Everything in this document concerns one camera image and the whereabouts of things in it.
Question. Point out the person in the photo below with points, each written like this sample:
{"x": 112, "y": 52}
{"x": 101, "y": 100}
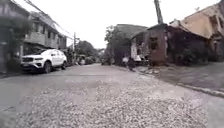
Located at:
{"x": 125, "y": 61}

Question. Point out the trees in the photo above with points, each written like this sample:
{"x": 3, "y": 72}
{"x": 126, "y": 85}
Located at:
{"x": 115, "y": 45}

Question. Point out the grey concrete road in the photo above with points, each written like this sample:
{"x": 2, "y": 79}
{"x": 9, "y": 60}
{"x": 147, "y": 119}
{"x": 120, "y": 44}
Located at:
{"x": 100, "y": 90}

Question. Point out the thin utility pole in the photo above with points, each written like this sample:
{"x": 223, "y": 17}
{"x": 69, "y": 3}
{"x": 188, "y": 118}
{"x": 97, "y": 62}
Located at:
{"x": 74, "y": 43}

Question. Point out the brick house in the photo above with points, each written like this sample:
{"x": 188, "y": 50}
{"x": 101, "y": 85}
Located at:
{"x": 160, "y": 45}

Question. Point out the white car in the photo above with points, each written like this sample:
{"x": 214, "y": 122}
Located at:
{"x": 43, "y": 60}

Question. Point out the concrete kerb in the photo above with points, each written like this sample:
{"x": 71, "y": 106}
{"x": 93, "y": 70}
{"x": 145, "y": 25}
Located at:
{"x": 186, "y": 86}

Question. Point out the grey two-storey building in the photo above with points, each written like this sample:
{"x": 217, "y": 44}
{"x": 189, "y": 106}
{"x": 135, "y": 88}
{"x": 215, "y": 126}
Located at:
{"x": 36, "y": 35}

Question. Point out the grey concrete side lane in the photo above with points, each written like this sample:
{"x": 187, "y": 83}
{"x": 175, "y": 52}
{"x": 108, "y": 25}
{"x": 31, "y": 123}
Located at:
{"x": 200, "y": 76}

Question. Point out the beige building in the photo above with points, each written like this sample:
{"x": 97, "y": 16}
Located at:
{"x": 203, "y": 26}

